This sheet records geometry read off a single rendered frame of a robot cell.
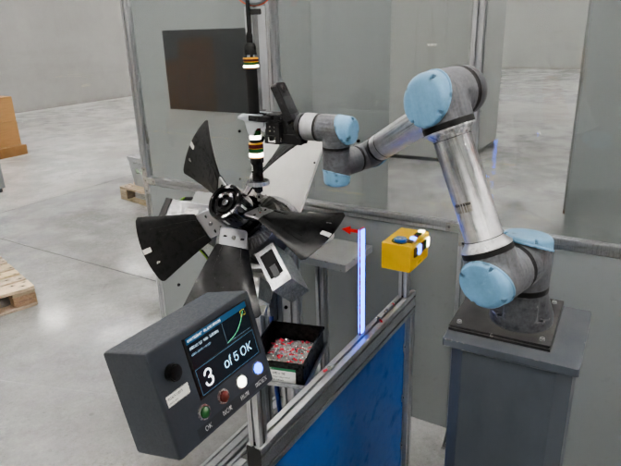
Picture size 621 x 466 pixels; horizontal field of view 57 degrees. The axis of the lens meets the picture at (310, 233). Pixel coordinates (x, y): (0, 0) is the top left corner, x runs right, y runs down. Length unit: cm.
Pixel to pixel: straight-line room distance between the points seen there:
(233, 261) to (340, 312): 100
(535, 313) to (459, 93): 55
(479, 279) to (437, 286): 108
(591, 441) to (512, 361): 115
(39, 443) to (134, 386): 201
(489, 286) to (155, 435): 74
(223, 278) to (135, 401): 78
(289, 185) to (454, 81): 92
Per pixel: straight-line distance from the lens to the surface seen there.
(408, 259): 180
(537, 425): 152
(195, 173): 203
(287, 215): 173
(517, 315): 146
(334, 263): 221
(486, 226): 129
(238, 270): 174
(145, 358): 93
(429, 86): 126
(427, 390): 263
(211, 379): 102
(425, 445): 269
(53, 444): 295
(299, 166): 205
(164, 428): 98
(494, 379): 147
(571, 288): 224
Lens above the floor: 172
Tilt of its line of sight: 20 degrees down
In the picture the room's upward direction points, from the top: 2 degrees counter-clockwise
